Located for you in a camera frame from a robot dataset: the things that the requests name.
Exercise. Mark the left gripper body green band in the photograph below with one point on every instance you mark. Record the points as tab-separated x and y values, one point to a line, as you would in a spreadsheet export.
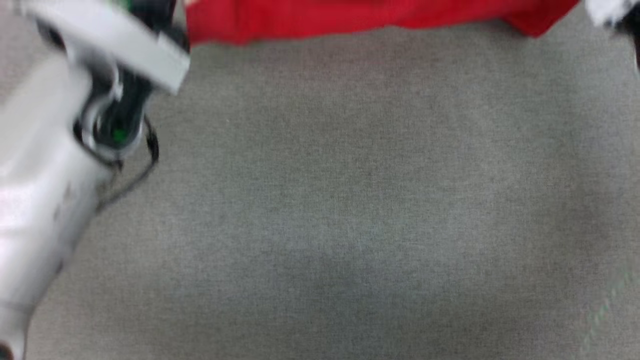
117	125

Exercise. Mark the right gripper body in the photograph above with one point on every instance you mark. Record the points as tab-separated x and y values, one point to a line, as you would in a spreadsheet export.
632	35

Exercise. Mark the red garment with white stripes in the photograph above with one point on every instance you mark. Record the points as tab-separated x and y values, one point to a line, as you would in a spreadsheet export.
350	15

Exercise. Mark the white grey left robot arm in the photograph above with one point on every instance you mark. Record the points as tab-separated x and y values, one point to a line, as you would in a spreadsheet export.
35	210

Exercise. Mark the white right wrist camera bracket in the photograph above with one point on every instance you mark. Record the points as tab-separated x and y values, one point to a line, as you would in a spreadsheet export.
605	10

